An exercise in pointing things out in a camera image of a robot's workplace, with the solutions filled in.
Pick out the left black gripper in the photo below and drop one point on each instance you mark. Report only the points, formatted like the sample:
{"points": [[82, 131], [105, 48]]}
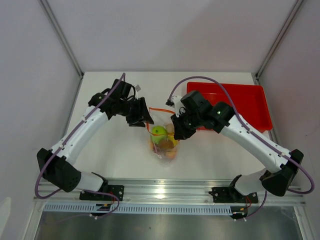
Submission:
{"points": [[142, 115]]}

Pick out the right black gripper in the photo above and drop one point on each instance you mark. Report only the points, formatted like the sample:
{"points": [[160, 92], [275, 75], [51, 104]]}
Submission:
{"points": [[180, 132]]}

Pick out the green apple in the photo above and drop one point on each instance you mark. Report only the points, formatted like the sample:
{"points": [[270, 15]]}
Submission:
{"points": [[158, 133]]}

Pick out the clear orange-zip bag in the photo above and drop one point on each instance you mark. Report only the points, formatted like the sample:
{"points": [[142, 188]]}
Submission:
{"points": [[161, 117]]}

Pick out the pink peach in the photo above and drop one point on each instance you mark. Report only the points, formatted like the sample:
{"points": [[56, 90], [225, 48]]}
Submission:
{"points": [[171, 154]]}

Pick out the garlic bulb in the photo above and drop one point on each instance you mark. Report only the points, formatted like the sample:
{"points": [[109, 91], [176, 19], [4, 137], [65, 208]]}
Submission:
{"points": [[170, 128]]}

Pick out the yellow pear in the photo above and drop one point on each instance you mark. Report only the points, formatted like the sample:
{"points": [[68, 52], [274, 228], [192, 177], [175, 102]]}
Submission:
{"points": [[173, 140]]}

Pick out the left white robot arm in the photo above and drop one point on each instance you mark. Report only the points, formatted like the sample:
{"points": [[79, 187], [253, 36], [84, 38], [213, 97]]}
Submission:
{"points": [[56, 164]]}

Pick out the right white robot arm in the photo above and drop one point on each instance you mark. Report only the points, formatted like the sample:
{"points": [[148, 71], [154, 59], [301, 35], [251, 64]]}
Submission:
{"points": [[280, 164]]}

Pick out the red plastic tray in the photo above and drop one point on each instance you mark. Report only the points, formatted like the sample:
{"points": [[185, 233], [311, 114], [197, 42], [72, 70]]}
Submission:
{"points": [[249, 100]]}

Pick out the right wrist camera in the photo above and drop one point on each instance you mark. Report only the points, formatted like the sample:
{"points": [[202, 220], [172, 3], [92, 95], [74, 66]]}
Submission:
{"points": [[175, 102]]}

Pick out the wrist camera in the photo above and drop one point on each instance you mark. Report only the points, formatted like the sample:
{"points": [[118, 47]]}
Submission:
{"points": [[137, 88], [175, 102]]}

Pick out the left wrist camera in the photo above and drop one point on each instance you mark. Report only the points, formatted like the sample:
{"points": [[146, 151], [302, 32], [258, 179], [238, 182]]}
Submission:
{"points": [[137, 88]]}

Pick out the aluminium mounting rail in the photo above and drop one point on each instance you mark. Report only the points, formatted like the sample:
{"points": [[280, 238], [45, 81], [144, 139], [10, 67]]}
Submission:
{"points": [[168, 192]]}

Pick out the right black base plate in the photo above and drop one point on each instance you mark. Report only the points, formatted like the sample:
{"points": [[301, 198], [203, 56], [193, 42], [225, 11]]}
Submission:
{"points": [[231, 195]]}

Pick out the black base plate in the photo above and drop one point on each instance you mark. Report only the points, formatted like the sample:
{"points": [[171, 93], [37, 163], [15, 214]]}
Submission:
{"points": [[231, 195], [116, 190]]}

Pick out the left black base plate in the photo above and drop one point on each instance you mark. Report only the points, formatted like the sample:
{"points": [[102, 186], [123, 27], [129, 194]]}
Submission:
{"points": [[116, 190]]}

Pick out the white slotted cable duct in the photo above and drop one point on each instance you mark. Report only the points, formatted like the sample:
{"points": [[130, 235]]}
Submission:
{"points": [[130, 208]]}

